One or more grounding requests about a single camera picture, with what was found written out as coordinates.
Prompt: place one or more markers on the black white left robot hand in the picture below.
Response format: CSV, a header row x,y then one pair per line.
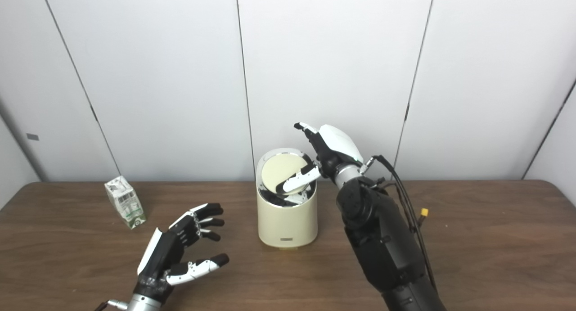
x,y
159,254

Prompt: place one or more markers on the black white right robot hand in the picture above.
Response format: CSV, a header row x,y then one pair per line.
x,y
337,142

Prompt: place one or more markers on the white green milk carton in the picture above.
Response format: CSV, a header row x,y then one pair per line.
x,y
126,203

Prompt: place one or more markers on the round cream bin lid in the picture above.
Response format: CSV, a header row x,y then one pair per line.
x,y
279,169

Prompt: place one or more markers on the cream-colored trash bin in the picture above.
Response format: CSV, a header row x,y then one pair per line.
x,y
286,223

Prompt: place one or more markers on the black wall panel clip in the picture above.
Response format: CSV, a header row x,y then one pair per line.
x,y
93,113
407,112

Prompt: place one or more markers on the small grey wall tag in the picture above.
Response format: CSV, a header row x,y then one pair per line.
x,y
32,137

